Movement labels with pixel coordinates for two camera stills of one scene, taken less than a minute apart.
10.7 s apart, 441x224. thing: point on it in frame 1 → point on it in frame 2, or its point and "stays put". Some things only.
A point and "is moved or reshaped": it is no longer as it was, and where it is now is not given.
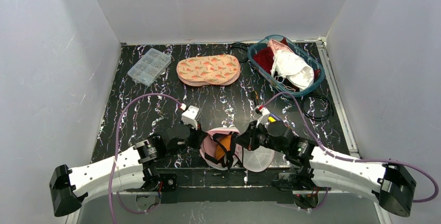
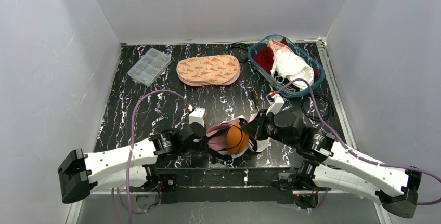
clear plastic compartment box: [148, 68] stays put
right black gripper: [248, 138] → [257, 128]
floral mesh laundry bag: [200, 70] stays put
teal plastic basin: [286, 65] stays put
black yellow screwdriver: [255, 96] stays put
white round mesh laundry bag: [254, 159] → [216, 137]
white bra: [286, 63] stays put
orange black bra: [218, 146] is moved or reshaped
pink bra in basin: [275, 46] stays put
